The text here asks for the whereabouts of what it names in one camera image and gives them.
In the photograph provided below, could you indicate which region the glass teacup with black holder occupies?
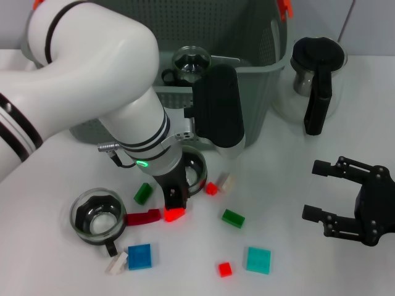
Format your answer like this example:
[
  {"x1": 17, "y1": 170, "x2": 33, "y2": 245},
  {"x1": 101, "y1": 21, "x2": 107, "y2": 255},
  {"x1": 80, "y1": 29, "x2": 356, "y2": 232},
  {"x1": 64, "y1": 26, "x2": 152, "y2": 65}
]
[
  {"x1": 69, "y1": 187, "x2": 127, "y2": 257},
  {"x1": 162, "y1": 46, "x2": 213, "y2": 86},
  {"x1": 181, "y1": 147, "x2": 207, "y2": 197}
]

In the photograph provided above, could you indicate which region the teal square toy brick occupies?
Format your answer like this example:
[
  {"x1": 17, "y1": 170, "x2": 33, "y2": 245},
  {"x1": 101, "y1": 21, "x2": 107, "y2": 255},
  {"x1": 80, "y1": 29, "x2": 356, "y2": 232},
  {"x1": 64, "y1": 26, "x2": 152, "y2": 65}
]
[{"x1": 246, "y1": 245, "x2": 272, "y2": 274}]

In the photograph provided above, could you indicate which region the grey perforated storage basket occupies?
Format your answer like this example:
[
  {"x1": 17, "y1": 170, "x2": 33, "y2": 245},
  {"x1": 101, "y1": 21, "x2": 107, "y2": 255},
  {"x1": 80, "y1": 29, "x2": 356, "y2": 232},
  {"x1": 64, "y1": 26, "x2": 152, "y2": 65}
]
[{"x1": 21, "y1": 0, "x2": 294, "y2": 152}]

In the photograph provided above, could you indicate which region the glass pitcher with black lid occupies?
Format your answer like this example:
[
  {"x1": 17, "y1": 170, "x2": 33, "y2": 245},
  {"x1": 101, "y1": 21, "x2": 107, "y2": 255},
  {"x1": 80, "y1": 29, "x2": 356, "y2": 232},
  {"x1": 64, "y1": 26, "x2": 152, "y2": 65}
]
[{"x1": 271, "y1": 36, "x2": 349, "y2": 136}]

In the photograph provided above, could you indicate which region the dark red toy brick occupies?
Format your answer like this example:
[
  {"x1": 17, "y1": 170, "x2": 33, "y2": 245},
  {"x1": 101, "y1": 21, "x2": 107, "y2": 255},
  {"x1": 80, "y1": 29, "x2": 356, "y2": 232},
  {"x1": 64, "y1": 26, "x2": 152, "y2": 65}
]
[{"x1": 124, "y1": 208, "x2": 162, "y2": 228}]

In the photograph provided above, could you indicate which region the green toy brick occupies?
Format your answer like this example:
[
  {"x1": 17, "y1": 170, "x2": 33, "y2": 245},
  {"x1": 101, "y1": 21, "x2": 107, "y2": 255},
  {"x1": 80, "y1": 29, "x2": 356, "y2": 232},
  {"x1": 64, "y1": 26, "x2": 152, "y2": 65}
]
[
  {"x1": 134, "y1": 182, "x2": 154, "y2": 205},
  {"x1": 221, "y1": 208, "x2": 247, "y2": 229}
]

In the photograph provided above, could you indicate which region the white toy brick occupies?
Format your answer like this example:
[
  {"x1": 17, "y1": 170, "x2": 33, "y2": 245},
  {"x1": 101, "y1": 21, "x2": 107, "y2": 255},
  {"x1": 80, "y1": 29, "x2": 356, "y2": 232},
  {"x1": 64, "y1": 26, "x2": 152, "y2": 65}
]
[
  {"x1": 104, "y1": 251, "x2": 129, "y2": 275},
  {"x1": 217, "y1": 174, "x2": 236, "y2": 194}
]

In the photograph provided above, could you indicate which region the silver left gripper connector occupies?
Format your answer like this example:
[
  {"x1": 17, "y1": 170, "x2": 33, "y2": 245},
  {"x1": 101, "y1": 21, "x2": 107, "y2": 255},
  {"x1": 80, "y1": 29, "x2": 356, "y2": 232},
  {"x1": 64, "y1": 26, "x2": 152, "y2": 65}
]
[{"x1": 98, "y1": 141, "x2": 123, "y2": 152}]

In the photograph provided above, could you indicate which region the orange sloped toy brick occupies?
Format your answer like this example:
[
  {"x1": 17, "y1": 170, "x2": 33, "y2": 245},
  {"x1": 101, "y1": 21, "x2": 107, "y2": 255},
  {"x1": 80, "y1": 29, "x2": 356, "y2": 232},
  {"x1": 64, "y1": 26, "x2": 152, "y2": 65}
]
[{"x1": 164, "y1": 208, "x2": 186, "y2": 223}]

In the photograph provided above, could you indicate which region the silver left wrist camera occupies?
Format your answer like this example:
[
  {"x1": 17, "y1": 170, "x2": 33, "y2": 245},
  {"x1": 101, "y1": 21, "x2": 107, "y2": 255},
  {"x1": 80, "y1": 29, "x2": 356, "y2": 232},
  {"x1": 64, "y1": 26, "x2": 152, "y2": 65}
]
[{"x1": 184, "y1": 64, "x2": 246, "y2": 160}]

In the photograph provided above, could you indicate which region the blue square toy brick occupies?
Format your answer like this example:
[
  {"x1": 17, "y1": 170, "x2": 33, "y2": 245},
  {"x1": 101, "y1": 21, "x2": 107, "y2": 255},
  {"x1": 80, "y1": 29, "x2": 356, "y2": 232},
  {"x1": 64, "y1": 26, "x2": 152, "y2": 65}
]
[{"x1": 128, "y1": 244, "x2": 154, "y2": 271}]

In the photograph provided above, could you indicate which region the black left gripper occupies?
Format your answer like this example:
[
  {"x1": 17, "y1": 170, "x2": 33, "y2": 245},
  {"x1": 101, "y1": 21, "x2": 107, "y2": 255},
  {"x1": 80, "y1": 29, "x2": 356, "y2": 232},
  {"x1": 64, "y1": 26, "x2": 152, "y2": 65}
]
[{"x1": 153, "y1": 160, "x2": 190, "y2": 211}]

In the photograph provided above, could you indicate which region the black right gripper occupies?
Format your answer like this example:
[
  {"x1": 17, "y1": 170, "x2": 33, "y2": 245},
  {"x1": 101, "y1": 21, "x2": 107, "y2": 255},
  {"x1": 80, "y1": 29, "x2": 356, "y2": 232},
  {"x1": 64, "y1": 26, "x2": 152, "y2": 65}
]
[{"x1": 301, "y1": 155, "x2": 395, "y2": 247}]

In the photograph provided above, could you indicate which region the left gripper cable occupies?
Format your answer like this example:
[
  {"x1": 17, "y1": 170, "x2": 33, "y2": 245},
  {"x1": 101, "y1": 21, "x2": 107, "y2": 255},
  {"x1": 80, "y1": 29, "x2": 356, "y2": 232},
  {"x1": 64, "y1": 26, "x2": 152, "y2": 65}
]
[{"x1": 112, "y1": 150, "x2": 138, "y2": 169}]

